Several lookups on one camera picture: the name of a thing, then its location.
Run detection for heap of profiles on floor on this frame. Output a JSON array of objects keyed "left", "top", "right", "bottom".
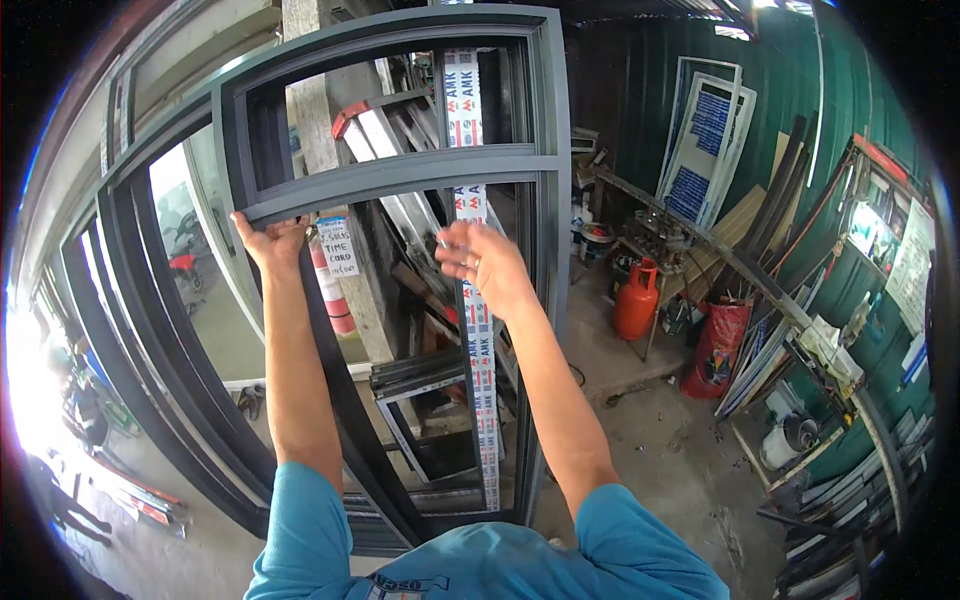
[{"left": 71, "top": 442, "right": 192, "bottom": 540}]

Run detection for person's body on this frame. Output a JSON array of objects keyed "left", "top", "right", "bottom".
[{"left": 243, "top": 461, "right": 732, "bottom": 600}]

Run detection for large dark door frame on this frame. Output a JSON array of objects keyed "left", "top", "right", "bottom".
[{"left": 58, "top": 75, "right": 421, "bottom": 558}]

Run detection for orange gas cylinder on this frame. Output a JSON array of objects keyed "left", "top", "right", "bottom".
[{"left": 613, "top": 257, "right": 661, "bottom": 342}]

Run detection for red and white fire extinguisher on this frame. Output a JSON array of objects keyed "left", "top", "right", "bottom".
[{"left": 307, "top": 225, "right": 358, "bottom": 337}]

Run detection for metal rack with tools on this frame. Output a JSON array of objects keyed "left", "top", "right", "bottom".
[{"left": 714, "top": 133, "right": 940, "bottom": 600}]

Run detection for gray aluminium window frame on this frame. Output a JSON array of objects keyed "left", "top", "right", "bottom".
[{"left": 212, "top": 3, "right": 573, "bottom": 554}]

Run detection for white paint bucket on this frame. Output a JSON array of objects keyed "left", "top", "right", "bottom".
[{"left": 579, "top": 222, "right": 616, "bottom": 265}]

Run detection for white paper sheet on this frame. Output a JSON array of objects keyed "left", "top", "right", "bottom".
[{"left": 885, "top": 196, "right": 937, "bottom": 337}]

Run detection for white frames with blue film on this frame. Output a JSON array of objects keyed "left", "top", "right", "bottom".
[{"left": 655, "top": 56, "right": 759, "bottom": 230}]

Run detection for person's right hand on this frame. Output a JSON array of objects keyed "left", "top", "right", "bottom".
[{"left": 435, "top": 220, "right": 538, "bottom": 321}]

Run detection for white handwritten paper sign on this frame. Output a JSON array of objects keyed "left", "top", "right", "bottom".
[{"left": 315, "top": 216, "right": 361, "bottom": 279}]

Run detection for stack of wooden boards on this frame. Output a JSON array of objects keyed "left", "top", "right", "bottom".
[{"left": 660, "top": 112, "right": 820, "bottom": 301}]

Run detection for white framed window panel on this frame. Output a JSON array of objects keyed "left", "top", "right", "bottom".
[{"left": 372, "top": 371, "right": 489, "bottom": 487}]

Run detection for person's left hand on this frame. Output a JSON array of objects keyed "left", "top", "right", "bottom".
[{"left": 230, "top": 212, "right": 311, "bottom": 276}]

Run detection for red sack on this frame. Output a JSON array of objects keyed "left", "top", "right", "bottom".
[{"left": 679, "top": 300, "right": 753, "bottom": 401}]

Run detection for aluminium profile with printed film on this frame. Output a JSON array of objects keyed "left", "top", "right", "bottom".
[{"left": 441, "top": 48, "right": 503, "bottom": 513}]

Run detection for red motorcycle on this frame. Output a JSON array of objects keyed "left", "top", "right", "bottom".
[{"left": 161, "top": 210, "right": 207, "bottom": 295}]

